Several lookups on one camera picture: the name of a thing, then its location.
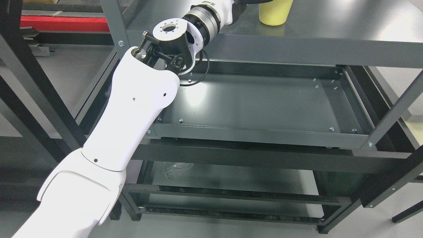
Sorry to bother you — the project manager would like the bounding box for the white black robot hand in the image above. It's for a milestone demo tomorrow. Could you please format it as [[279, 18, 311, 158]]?
[[211, 0, 271, 27]]

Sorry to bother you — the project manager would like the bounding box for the yellow plastic cup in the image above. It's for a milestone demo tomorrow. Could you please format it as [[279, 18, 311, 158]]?
[[259, 0, 293, 26]]

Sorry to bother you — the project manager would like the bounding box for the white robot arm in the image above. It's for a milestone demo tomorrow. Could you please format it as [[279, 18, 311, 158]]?
[[13, 0, 237, 238]]

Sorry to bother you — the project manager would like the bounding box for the dark metal shelf rack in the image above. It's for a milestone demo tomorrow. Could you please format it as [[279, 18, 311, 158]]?
[[1, 0, 422, 234]]

